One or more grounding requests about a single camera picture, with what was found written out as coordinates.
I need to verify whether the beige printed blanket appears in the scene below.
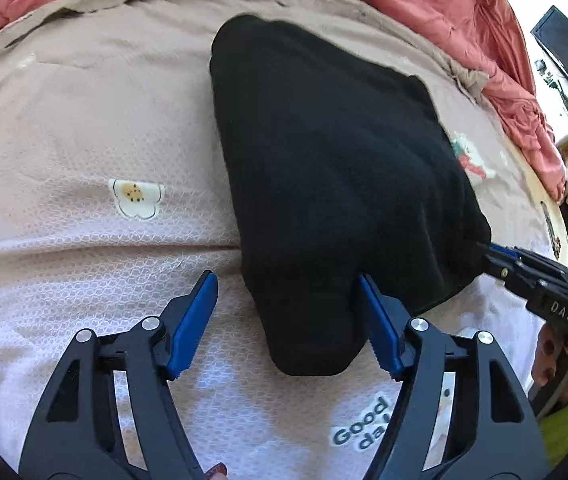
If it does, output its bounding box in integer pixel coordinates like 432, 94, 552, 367
0, 0, 568, 480

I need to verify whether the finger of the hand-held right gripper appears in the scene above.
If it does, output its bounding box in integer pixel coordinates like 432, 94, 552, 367
489, 243, 533, 267
484, 255, 521, 286

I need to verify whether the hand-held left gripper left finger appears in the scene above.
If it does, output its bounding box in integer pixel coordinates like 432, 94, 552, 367
18, 270, 219, 480

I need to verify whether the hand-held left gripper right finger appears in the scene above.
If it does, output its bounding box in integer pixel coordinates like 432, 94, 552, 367
356, 272, 552, 480

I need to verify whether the black sweatshirt with orange cuffs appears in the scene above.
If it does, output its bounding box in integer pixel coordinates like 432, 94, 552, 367
209, 14, 494, 377

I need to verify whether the person's right hand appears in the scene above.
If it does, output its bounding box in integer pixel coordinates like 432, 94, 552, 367
530, 322, 568, 396

